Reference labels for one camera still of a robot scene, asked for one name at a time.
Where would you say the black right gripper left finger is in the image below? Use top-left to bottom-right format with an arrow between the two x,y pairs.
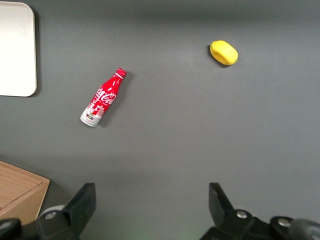
34,182 -> 97,240

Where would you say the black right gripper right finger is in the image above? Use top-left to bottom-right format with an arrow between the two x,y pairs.
199,182 -> 273,240

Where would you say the red soda can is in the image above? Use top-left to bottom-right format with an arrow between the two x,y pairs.
79,67 -> 128,128

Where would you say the white rectangular tray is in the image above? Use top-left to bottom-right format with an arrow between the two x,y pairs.
0,1 -> 38,98

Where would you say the wooden drawer cabinet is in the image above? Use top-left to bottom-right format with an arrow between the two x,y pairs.
0,160 -> 51,226

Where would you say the yellow lemon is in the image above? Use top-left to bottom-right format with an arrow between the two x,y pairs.
209,40 -> 239,66

